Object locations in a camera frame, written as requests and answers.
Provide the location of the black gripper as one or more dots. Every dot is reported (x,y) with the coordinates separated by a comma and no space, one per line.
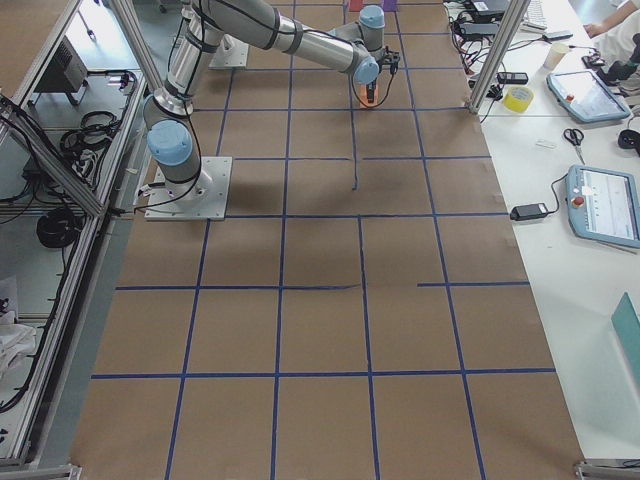
(370,90)

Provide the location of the orange foam cube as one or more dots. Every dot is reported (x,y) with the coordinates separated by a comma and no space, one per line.
(367,95)

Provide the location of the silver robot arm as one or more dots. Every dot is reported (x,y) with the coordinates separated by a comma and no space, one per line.
(356,49)

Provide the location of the pink foam cube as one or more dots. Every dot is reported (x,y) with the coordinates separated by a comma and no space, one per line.
(355,5)

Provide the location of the purple foam cube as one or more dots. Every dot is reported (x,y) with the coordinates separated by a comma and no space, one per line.
(389,5)

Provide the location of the yellow tape roll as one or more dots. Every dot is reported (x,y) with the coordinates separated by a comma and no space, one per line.
(518,98)

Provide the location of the white paper cup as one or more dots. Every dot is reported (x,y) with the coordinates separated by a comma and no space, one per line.
(556,53)

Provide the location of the black power adapter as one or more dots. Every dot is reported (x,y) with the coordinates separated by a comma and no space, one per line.
(528,212)

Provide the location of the black scissors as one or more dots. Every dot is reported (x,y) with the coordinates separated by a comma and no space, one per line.
(575,137)

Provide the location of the far teach pendant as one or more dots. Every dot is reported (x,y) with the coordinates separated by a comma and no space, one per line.
(586,97)

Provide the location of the teach pendant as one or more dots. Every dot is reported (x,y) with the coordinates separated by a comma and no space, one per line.
(586,97)
(603,205)

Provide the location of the brown paper mat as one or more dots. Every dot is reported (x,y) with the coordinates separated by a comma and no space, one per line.
(362,312)

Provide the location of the near teach pendant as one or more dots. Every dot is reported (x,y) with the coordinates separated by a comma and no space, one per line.
(603,205)

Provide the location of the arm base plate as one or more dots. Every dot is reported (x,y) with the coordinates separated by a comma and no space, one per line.
(231,53)
(206,200)

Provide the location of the aluminium frame post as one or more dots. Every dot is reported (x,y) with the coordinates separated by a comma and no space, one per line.
(508,28)

